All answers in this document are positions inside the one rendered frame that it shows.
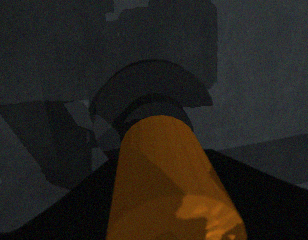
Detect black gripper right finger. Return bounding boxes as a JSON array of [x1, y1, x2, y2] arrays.
[[204, 149, 308, 240]]

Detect orange knob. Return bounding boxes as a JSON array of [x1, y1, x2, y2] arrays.
[[106, 115, 247, 240]]

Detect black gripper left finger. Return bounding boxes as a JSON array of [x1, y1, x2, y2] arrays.
[[0, 158, 118, 240]]

